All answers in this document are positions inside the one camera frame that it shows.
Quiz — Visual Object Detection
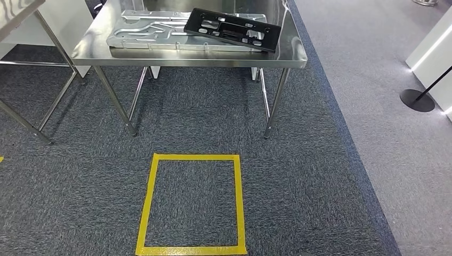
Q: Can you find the black plastic frame part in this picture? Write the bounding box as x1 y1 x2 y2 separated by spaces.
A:
183 7 283 54

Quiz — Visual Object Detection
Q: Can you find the stainless steel workbench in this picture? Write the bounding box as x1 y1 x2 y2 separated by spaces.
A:
70 0 309 140

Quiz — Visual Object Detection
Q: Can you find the machined aluminium plate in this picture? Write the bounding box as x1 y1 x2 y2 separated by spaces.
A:
105 9 268 53

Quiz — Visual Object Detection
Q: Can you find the white cabinet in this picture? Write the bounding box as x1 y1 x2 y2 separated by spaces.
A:
0 0 95 79

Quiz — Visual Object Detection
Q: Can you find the black stanchion with round base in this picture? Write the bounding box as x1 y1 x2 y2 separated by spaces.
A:
399 65 452 114

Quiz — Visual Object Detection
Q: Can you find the white display counter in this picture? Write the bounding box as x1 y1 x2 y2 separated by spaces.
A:
405 14 452 123

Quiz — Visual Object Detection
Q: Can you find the steel side table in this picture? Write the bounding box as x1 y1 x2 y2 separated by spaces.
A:
0 0 86 145

